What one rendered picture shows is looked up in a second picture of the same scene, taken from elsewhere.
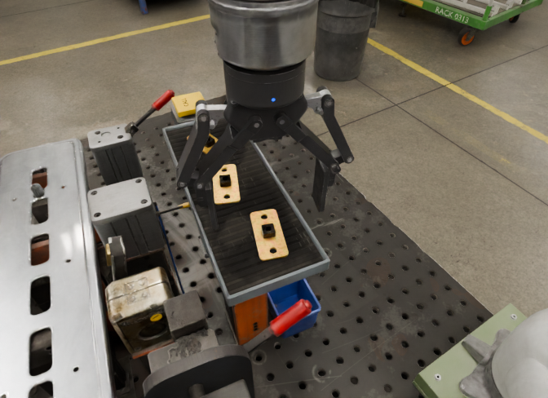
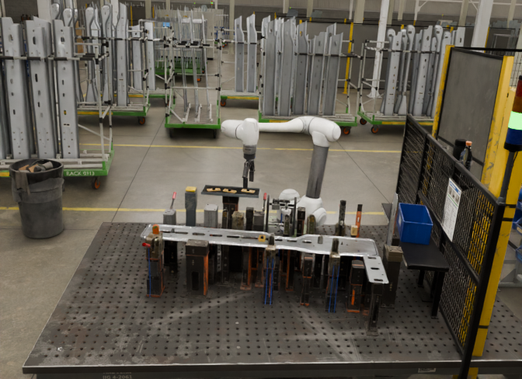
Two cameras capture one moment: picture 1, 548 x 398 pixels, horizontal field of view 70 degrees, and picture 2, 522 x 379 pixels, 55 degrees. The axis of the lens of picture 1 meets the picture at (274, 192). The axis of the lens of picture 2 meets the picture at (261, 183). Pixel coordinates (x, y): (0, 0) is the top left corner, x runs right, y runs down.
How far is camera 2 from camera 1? 2.96 m
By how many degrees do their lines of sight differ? 58
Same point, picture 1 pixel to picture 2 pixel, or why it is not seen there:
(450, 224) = not seen: hidden behind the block
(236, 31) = (253, 148)
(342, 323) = not seen: hidden behind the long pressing
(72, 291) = (220, 231)
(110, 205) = (213, 207)
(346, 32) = (54, 198)
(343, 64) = (57, 221)
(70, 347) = (236, 233)
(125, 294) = (238, 214)
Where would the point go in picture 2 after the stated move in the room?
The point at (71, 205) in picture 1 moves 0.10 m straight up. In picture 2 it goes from (185, 228) to (185, 213)
